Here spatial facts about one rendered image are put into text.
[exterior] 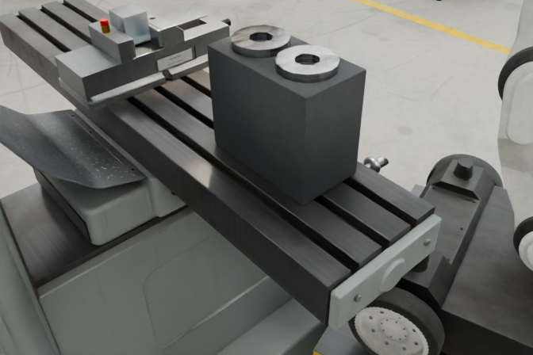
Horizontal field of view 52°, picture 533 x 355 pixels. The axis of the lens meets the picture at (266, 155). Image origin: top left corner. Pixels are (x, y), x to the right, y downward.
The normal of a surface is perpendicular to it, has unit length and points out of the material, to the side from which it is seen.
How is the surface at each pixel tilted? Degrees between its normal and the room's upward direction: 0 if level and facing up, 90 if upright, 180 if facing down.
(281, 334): 0
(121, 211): 90
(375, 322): 90
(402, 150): 0
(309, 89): 0
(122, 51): 90
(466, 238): 46
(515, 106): 90
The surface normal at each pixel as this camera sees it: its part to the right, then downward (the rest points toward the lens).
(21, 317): 0.86, 0.27
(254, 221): -0.02, -0.80
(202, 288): 0.65, 0.44
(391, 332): -0.52, 0.51
